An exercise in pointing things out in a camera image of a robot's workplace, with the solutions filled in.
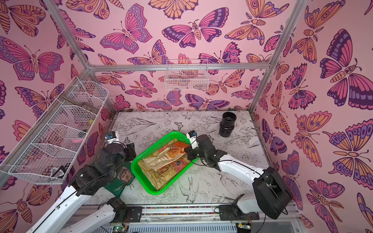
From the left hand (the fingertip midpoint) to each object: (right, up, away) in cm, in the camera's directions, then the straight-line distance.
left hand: (132, 143), depth 70 cm
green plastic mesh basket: (+1, -8, +17) cm, 18 cm away
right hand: (+24, -5, +12) cm, 28 cm away
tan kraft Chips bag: (+11, -20, +10) cm, 25 cm away
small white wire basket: (+26, +42, +25) cm, 55 cm away
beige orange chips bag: (+13, -8, +17) cm, 23 cm away
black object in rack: (-30, -11, -7) cm, 32 cm away
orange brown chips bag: (+22, -15, +16) cm, 31 cm away
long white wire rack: (-36, -4, -5) cm, 36 cm away
